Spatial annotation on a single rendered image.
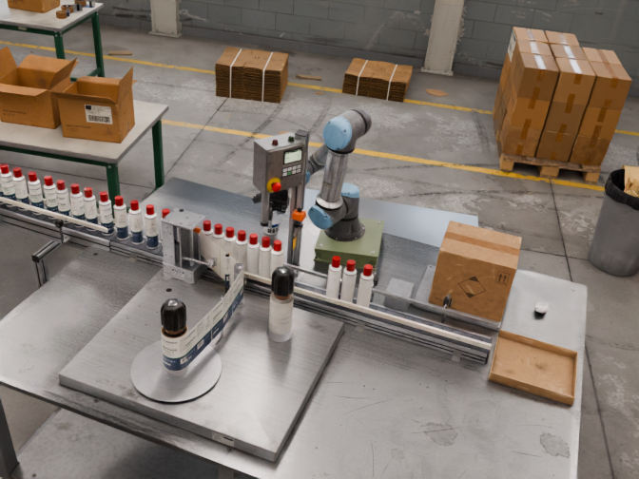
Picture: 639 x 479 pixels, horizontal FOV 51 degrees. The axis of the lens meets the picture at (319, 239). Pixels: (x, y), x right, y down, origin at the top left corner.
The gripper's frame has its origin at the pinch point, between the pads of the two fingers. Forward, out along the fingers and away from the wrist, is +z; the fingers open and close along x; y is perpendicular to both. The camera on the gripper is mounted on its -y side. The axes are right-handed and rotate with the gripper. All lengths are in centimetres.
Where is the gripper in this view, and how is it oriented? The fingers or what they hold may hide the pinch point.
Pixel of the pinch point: (271, 222)
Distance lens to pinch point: 316.8
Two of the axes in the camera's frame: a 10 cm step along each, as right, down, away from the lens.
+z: -0.8, 8.3, 5.6
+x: 1.8, -5.4, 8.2
